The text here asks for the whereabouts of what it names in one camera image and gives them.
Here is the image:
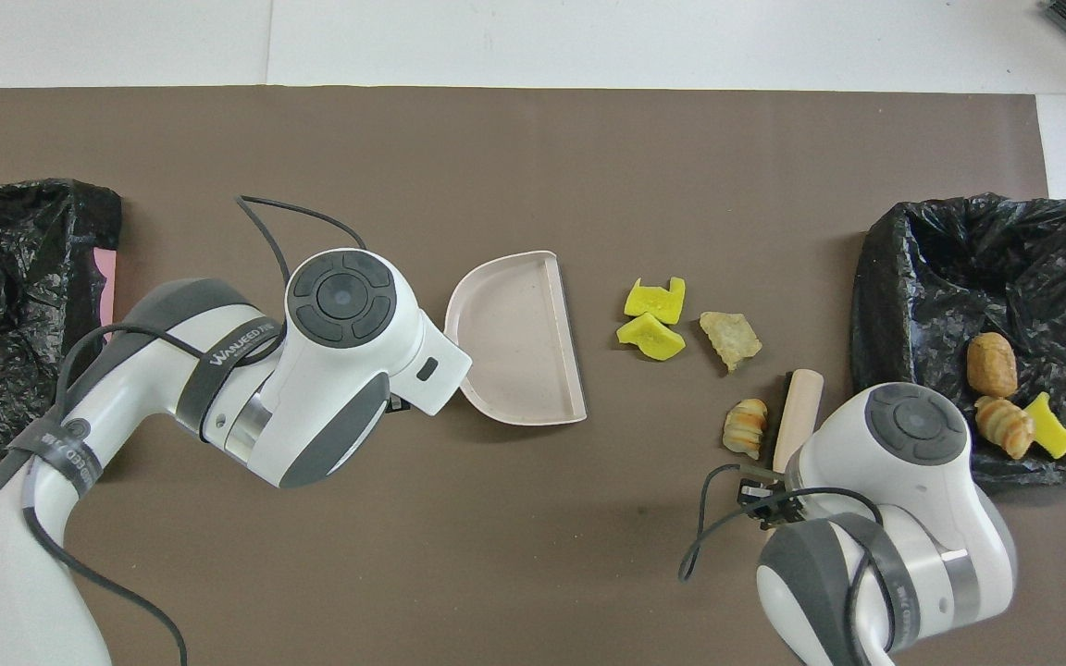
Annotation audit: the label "pink bin with black bag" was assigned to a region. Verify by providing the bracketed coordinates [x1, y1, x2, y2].
[0, 178, 124, 454]

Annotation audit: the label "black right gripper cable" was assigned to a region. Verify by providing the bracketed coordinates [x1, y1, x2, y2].
[678, 462, 895, 666]

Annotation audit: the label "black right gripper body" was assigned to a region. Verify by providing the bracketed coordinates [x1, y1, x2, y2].
[737, 470, 809, 528]

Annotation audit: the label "notched yellow chunk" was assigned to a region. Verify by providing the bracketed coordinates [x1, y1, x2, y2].
[624, 276, 687, 326]

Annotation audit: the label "yellow wedge chunk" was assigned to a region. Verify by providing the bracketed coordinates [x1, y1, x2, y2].
[615, 312, 687, 362]

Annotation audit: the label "beige plastic dustpan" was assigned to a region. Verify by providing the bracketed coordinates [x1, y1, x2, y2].
[444, 250, 589, 427]

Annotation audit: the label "yellow slice with green rind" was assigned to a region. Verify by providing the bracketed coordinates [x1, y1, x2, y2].
[1023, 391, 1066, 460]

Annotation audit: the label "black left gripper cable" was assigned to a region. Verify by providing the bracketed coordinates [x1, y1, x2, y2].
[0, 194, 369, 666]

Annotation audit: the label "beige brush black bristles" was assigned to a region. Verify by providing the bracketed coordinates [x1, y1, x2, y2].
[771, 368, 825, 475]

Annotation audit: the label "small striped croissant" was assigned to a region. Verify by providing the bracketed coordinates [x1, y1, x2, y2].
[723, 398, 770, 461]

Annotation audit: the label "brown table mat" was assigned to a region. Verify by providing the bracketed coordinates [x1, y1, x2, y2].
[0, 86, 1066, 666]

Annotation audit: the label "pale flaky pastry chunk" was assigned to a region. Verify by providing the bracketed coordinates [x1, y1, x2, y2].
[700, 311, 763, 373]

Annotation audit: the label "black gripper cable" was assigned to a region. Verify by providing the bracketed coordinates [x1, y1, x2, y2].
[0, 194, 369, 666]
[678, 462, 895, 666]

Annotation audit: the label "flaky croissant pastry piece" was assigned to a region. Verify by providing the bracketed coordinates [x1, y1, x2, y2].
[974, 395, 1035, 461]

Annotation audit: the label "brown bread roll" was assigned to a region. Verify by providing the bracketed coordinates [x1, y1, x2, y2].
[966, 332, 1019, 399]

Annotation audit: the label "bin lined with black bag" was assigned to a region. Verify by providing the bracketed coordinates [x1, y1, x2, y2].
[849, 191, 1066, 524]

